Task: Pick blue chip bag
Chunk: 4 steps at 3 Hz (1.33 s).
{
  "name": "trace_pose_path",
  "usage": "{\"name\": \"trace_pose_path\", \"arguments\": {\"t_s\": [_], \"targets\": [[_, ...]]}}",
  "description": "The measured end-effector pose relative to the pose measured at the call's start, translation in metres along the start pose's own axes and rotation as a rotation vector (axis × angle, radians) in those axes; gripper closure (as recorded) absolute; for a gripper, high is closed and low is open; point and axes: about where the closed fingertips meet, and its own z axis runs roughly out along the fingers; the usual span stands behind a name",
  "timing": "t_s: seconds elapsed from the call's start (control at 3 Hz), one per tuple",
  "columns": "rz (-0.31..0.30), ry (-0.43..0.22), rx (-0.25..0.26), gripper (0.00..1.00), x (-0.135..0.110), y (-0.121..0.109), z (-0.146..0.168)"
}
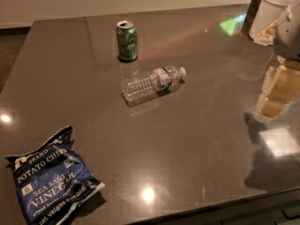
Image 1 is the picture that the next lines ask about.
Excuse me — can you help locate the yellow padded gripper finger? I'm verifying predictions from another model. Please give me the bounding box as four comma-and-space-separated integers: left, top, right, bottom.
257, 63, 300, 118

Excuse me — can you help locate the blue potato chip bag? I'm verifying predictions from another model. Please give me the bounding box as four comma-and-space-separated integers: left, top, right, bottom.
6, 126, 104, 225

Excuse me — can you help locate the white cylindrical canister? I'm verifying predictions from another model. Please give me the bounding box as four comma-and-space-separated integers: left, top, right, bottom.
248, 0, 293, 46

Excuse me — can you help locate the green soda can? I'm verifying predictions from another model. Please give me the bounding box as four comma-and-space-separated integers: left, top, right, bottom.
116, 20, 138, 62

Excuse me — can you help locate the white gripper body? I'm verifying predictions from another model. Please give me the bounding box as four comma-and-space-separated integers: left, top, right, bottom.
274, 0, 300, 61

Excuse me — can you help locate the clear plastic water bottle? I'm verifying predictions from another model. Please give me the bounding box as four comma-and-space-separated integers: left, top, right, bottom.
121, 66, 187, 102

